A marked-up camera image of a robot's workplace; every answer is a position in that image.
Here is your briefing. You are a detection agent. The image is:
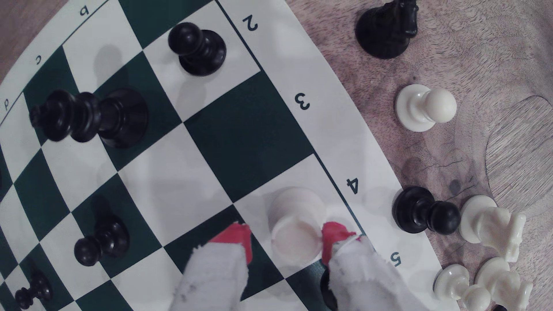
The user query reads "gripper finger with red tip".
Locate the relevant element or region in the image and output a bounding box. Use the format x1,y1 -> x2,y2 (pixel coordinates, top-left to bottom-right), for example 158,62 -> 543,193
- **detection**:
168,222 -> 253,311
321,221 -> 428,311

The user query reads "white chess rook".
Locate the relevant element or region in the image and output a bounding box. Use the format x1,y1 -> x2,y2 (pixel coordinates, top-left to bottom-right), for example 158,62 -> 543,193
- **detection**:
267,187 -> 327,266

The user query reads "black chess king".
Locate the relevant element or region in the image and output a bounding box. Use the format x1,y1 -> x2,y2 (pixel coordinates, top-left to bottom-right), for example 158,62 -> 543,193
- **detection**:
320,268 -> 338,311

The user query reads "black chess pawn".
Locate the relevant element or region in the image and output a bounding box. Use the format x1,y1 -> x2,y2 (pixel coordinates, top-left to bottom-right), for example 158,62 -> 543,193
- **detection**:
392,186 -> 461,235
73,215 -> 130,267
168,22 -> 227,77
14,272 -> 53,310

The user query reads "white chess pawn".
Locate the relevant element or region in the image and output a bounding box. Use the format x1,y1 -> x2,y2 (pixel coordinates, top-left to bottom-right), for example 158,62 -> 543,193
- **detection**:
394,84 -> 458,133
433,264 -> 492,311

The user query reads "white chess knight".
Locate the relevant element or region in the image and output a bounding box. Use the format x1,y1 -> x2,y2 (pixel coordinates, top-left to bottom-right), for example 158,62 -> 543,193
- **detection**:
474,257 -> 534,311
459,195 -> 527,263

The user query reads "green white chess board mat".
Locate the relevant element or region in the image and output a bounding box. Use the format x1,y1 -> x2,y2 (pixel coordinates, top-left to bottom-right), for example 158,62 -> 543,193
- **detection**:
0,0 -> 461,311

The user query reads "black chess queen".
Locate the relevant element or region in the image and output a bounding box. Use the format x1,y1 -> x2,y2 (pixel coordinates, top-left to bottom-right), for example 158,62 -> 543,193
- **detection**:
29,88 -> 149,149

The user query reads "black chess knight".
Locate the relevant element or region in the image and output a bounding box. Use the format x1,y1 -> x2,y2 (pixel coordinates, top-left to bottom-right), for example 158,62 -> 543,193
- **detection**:
355,0 -> 420,60

